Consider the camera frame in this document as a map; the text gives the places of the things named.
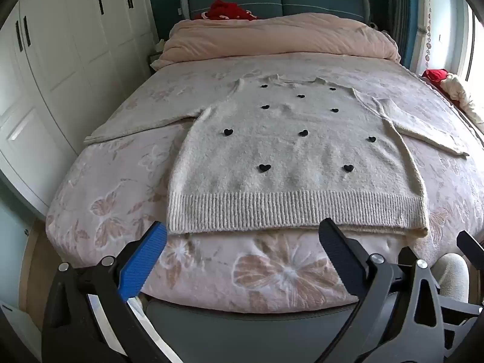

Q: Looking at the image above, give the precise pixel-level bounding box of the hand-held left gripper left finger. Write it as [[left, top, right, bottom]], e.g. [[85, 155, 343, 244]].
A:
[[41, 220, 168, 363]]

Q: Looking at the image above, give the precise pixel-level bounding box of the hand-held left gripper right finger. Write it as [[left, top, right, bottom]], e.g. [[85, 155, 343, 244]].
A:
[[318, 218, 446, 363]]

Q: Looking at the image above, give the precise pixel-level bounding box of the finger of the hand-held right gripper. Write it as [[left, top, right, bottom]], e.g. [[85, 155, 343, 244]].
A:
[[439, 296, 484, 328], [456, 230, 484, 262]]

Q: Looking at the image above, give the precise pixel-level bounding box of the cream sweater with black hearts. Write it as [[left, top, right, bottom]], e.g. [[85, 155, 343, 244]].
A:
[[84, 74, 470, 238]]

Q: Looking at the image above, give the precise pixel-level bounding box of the white fluffy slipper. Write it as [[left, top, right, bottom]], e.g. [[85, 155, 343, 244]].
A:
[[431, 253, 470, 305]]

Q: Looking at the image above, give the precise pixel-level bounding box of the red and white cloth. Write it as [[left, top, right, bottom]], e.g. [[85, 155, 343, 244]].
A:
[[421, 69, 484, 135]]

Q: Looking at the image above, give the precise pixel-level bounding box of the white wardrobe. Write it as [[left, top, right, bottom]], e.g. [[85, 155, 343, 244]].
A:
[[0, 0, 159, 221]]

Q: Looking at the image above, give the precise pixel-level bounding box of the pink duvet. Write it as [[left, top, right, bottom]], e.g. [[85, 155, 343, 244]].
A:
[[151, 12, 401, 72]]

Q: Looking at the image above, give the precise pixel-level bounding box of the grey curtain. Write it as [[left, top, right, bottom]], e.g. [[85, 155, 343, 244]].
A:
[[386, 0, 422, 70]]

